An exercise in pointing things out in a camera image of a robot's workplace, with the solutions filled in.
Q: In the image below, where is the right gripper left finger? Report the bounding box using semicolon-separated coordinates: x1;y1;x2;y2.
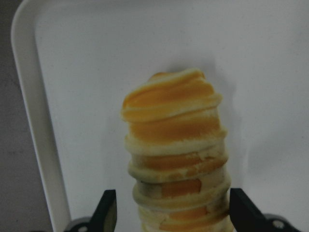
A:
89;189;117;232

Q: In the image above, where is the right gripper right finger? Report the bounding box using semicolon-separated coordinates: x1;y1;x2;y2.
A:
229;188;266;232

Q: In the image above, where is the white rectangular tray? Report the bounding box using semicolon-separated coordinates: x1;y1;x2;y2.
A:
11;0;309;232

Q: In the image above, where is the striped orange bread roll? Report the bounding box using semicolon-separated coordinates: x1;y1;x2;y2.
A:
121;68;234;232

